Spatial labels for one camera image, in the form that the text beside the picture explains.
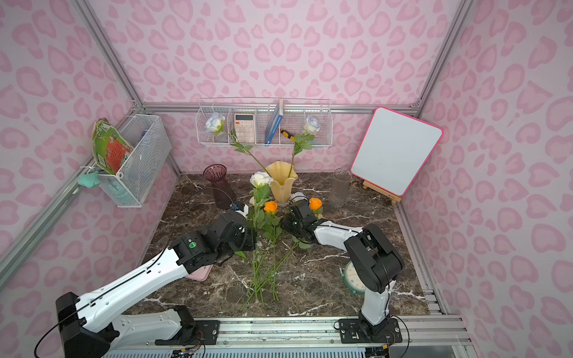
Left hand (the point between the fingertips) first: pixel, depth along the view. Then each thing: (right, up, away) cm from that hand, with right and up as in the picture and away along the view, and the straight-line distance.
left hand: (257, 230), depth 74 cm
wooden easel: (+59, +10, +32) cm, 68 cm away
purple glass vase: (-21, +11, +31) cm, 39 cm away
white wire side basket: (-44, +33, +12) cm, 56 cm away
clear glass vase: (+33, +19, +24) cm, 45 cm away
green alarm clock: (+33, -19, +8) cm, 39 cm away
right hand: (+6, 0, +19) cm, 20 cm away
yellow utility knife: (+9, +38, +24) cm, 46 cm away
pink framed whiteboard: (+53, +29, +16) cm, 62 cm away
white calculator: (-9, +40, +21) cm, 46 cm away
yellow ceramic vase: (+7, +19, +24) cm, 31 cm away
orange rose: (+3, -3, +21) cm, 22 cm away
